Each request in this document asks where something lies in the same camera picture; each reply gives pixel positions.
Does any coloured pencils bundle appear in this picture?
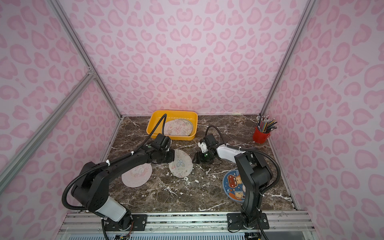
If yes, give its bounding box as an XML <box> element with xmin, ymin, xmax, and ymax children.
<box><xmin>256</xmin><ymin>115</ymin><xmax>278</xmax><ymax>134</ymax></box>

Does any blue cartoon coaster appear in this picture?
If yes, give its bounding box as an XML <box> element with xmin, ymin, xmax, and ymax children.
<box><xmin>222</xmin><ymin>170</ymin><xmax>246</xmax><ymax>203</ymax></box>

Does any pale pink coaster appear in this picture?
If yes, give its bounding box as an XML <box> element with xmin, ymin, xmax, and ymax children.
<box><xmin>122</xmin><ymin>164</ymin><xmax>153</xmax><ymax>188</ymax></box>

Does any white butterfly coaster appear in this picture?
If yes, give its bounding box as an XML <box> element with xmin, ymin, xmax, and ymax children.
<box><xmin>169</xmin><ymin>149</ymin><xmax>193</xmax><ymax>179</ymax></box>

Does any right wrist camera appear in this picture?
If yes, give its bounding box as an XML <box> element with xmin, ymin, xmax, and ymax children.
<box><xmin>198</xmin><ymin>134</ymin><xmax>219</xmax><ymax>153</ymax></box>

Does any aluminium front rail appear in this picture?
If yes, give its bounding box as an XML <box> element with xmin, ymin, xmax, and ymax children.
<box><xmin>56</xmin><ymin>211</ymin><xmax>319</xmax><ymax>240</ymax></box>

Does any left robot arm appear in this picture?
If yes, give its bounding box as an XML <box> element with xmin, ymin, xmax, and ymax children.
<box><xmin>62</xmin><ymin>132</ymin><xmax>175</xmax><ymax>231</ymax></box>

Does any red pencil cup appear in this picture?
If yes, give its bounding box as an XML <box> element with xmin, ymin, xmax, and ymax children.
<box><xmin>253</xmin><ymin>127</ymin><xmax>270</xmax><ymax>144</ymax></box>

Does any pink floral line coaster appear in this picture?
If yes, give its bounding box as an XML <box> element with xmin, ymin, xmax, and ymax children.
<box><xmin>164</xmin><ymin>119</ymin><xmax>194</xmax><ymax>136</ymax></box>

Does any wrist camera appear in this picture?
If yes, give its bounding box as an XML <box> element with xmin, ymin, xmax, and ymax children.
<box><xmin>151</xmin><ymin>134</ymin><xmax>172</xmax><ymax>151</ymax></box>
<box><xmin>198</xmin><ymin>134</ymin><xmax>219</xmax><ymax>153</ymax></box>

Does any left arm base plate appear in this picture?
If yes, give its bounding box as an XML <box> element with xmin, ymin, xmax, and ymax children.
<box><xmin>104</xmin><ymin>214</ymin><xmax>148</xmax><ymax>232</ymax></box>

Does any yellow plastic storage box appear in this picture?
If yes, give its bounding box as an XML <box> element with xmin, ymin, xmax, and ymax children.
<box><xmin>147</xmin><ymin>110</ymin><xmax>198</xmax><ymax>141</ymax></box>

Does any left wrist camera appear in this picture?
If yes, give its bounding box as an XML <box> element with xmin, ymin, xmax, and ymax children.
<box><xmin>151</xmin><ymin>134</ymin><xmax>172</xmax><ymax>151</ymax></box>

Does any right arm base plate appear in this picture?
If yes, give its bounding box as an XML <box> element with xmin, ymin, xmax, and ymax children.
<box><xmin>227</xmin><ymin>213</ymin><xmax>270</xmax><ymax>232</ymax></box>

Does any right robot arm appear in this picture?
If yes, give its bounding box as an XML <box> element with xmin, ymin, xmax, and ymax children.
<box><xmin>194</xmin><ymin>131</ymin><xmax>281</xmax><ymax>231</ymax></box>

